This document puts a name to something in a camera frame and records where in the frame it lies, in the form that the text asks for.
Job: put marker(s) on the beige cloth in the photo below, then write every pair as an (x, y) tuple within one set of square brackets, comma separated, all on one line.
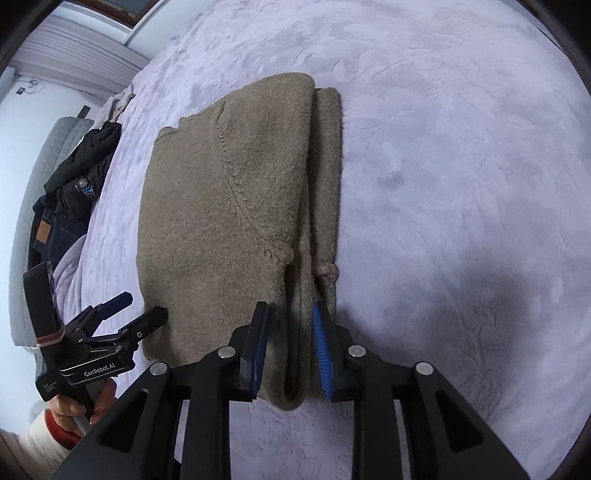
[(121, 102)]

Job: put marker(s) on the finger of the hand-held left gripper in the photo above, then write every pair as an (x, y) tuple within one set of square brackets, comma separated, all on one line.
[(115, 302), (147, 321)]

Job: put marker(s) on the person's left hand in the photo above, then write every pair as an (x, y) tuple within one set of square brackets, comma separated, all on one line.
[(64, 410)]

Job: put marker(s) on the black jacket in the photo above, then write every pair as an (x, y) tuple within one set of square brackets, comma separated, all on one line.
[(85, 161)]

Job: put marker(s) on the white curtain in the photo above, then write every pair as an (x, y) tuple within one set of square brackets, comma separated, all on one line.
[(78, 60)]

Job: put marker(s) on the brown window frame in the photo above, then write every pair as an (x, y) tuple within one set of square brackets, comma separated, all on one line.
[(134, 11)]

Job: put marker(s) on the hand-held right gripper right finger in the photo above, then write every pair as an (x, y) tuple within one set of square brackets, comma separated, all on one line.
[(323, 355)]

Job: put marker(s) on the dark blue jeans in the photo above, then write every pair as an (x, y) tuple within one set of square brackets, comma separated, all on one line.
[(55, 230)]

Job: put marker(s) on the brown knit sweater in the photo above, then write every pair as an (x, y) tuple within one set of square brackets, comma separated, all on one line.
[(231, 207)]

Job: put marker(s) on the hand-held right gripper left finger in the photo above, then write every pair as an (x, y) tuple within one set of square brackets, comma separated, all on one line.
[(257, 353)]

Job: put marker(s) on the lavender bed blanket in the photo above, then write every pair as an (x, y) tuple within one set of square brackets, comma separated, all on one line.
[(452, 194)]

